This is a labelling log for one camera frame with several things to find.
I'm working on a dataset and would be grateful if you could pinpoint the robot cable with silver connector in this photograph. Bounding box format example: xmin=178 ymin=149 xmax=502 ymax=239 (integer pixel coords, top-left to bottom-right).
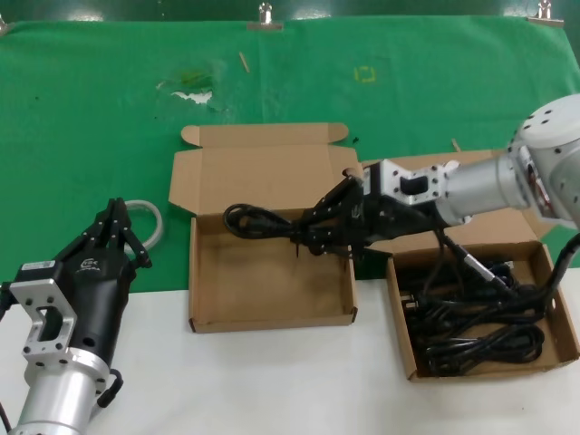
xmin=434 ymin=226 xmax=520 ymax=300

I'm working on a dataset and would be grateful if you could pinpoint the silver left wrist bracket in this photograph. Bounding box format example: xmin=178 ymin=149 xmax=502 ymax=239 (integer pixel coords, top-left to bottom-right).
xmin=8 ymin=278 xmax=77 ymax=366

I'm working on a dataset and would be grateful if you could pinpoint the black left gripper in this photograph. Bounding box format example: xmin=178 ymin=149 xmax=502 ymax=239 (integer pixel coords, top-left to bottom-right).
xmin=17 ymin=197 xmax=154 ymax=364

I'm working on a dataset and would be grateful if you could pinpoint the cardboard box with round hole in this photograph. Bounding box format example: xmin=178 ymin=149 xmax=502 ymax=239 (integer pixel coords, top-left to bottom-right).
xmin=168 ymin=121 xmax=367 ymax=335

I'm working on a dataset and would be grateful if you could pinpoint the silver binder clip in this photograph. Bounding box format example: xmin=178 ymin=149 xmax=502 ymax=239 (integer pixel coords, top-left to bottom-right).
xmin=246 ymin=2 xmax=285 ymax=32
xmin=527 ymin=0 xmax=566 ymax=27

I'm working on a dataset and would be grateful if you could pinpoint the cardboard box with oval hole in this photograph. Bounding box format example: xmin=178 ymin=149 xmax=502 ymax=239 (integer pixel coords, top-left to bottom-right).
xmin=346 ymin=150 xmax=580 ymax=384

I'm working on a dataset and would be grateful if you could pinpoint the pile of black power cables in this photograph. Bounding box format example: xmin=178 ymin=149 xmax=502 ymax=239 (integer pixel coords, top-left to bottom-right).
xmin=398 ymin=257 xmax=548 ymax=378

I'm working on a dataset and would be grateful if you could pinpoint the green table cloth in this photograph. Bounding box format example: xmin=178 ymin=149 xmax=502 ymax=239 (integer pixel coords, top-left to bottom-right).
xmin=0 ymin=15 xmax=580 ymax=296

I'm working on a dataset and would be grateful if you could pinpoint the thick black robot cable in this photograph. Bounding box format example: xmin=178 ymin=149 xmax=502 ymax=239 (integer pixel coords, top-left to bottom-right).
xmin=510 ymin=233 xmax=580 ymax=310

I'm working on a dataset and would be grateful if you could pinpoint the clear tape roll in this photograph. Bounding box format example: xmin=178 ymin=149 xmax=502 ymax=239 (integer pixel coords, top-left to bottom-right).
xmin=124 ymin=198 xmax=164 ymax=250

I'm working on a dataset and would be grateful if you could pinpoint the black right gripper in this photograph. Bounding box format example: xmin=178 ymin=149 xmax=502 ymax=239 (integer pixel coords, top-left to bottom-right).
xmin=294 ymin=163 xmax=450 ymax=259

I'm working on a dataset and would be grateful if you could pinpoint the black power cable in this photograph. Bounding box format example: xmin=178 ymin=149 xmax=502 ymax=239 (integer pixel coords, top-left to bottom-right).
xmin=223 ymin=202 xmax=318 ymax=260

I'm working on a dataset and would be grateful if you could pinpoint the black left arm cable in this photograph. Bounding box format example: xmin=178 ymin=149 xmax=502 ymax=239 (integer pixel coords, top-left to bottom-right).
xmin=92 ymin=367 xmax=124 ymax=411

